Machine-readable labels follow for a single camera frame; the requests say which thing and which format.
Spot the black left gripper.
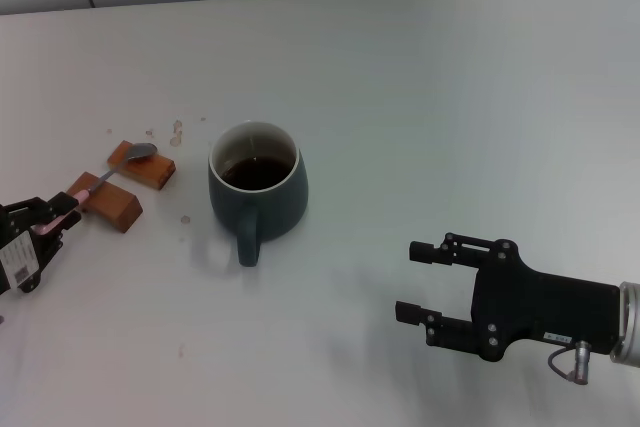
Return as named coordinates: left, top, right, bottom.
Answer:
left=0, top=190, right=82, bottom=298

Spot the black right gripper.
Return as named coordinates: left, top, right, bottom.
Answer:
left=394, top=232, right=621, bottom=362

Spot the pink handled metal spoon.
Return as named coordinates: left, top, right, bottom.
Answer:
left=30, top=142, right=159, bottom=237

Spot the grey ceramic mug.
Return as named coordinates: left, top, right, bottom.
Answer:
left=208, top=120, right=310, bottom=268

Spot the notched brown wooden block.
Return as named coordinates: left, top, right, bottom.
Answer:
left=65, top=171, right=145, bottom=234

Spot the plain brown wooden block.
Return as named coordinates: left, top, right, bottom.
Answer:
left=106, top=140, right=177, bottom=192

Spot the dark coffee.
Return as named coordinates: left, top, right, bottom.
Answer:
left=219, top=156, right=292, bottom=192

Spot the right gripper connector cable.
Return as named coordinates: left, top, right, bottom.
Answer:
left=548, top=340, right=594, bottom=386

